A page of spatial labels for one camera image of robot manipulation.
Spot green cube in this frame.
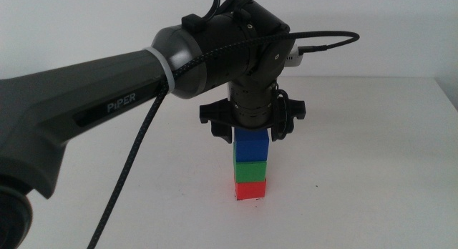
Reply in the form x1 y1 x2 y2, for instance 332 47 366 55
233 160 268 184

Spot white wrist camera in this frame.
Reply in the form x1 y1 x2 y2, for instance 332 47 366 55
285 44 301 68

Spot red cube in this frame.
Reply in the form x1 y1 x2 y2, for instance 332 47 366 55
234 180 268 201

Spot blue cube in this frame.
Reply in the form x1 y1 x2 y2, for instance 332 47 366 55
233 129 270 163

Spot black braided camera cable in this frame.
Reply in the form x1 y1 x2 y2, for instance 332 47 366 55
87 30 361 249

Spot white zip tie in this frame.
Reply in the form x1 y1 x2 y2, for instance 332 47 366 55
142 46 176 96

